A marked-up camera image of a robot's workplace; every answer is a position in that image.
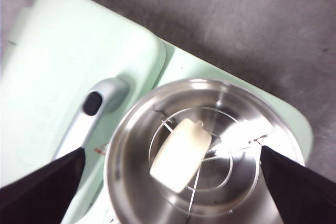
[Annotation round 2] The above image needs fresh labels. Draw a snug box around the plain white steamed bun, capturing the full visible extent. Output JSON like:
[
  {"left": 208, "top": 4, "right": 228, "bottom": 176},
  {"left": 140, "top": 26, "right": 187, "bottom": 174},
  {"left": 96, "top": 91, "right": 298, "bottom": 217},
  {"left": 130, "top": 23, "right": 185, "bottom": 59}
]
[{"left": 149, "top": 118, "right": 212, "bottom": 194}]

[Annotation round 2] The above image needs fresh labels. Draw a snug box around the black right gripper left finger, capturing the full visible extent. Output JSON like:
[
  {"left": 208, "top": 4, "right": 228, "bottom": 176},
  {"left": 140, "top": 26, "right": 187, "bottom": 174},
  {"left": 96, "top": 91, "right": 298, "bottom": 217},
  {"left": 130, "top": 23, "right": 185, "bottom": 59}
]
[{"left": 0, "top": 147, "right": 87, "bottom": 224}]

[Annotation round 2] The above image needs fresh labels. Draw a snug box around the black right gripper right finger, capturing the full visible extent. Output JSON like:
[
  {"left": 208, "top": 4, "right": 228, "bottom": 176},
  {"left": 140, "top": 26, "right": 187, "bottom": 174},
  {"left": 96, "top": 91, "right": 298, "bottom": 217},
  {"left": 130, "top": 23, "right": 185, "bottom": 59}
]
[{"left": 259, "top": 145, "right": 336, "bottom": 224}]

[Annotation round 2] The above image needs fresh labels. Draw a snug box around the mint green griddle lid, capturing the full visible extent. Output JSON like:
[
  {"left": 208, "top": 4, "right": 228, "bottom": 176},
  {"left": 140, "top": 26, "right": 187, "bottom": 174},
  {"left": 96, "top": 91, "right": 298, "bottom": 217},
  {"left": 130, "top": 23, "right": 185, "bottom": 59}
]
[{"left": 0, "top": 0, "right": 167, "bottom": 175}]

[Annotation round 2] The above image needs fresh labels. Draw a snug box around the mint green breakfast maker base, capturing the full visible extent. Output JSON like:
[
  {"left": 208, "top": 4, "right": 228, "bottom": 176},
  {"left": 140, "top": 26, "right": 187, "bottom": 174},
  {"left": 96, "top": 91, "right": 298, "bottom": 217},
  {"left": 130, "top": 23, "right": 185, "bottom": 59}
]
[{"left": 0, "top": 6, "right": 314, "bottom": 224}]

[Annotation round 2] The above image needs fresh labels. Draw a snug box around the wire steamer rack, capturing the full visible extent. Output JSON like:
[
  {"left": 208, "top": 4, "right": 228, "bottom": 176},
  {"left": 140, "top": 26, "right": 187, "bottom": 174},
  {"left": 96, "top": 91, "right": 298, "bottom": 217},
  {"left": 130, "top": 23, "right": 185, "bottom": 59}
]
[{"left": 148, "top": 105, "right": 269, "bottom": 217}]

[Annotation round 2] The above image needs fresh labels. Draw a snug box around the mint green pot with handle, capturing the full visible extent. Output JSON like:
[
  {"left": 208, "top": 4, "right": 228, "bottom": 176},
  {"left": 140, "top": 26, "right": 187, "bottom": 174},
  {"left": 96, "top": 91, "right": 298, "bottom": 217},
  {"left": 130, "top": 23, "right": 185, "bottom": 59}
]
[{"left": 103, "top": 78, "right": 307, "bottom": 224}]

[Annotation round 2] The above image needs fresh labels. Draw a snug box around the silver griddle lid handle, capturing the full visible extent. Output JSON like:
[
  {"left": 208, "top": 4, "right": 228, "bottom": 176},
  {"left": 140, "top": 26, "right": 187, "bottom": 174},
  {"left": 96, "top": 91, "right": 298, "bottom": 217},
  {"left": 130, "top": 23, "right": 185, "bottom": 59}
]
[{"left": 54, "top": 77, "right": 131, "bottom": 161}]

